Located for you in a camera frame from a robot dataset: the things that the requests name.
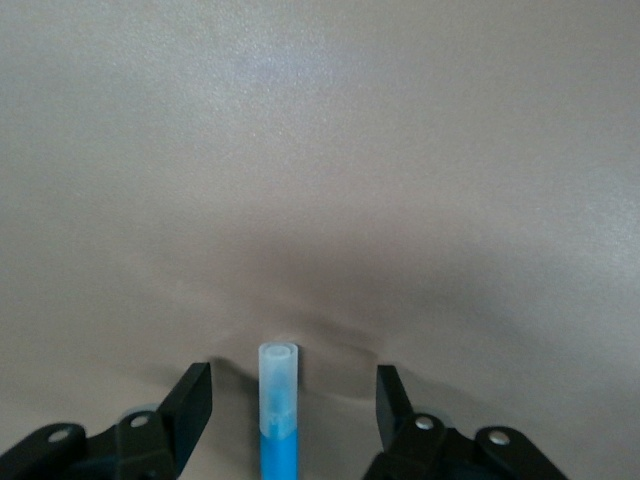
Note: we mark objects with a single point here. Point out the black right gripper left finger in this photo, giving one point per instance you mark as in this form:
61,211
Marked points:
150,445

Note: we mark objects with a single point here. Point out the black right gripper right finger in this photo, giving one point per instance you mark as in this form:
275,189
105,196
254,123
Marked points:
415,450

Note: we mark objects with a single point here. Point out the blue marker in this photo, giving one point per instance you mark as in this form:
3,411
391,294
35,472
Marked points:
278,450

